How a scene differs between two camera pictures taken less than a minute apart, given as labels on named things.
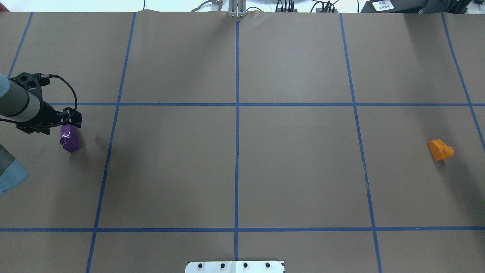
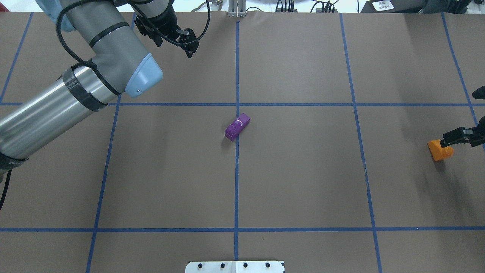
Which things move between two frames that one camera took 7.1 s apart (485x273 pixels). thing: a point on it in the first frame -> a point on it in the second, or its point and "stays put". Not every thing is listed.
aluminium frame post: [237, 8] stays put
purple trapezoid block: [70, 137] -> [242, 121]
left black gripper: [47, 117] -> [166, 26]
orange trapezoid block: [438, 150] stays put
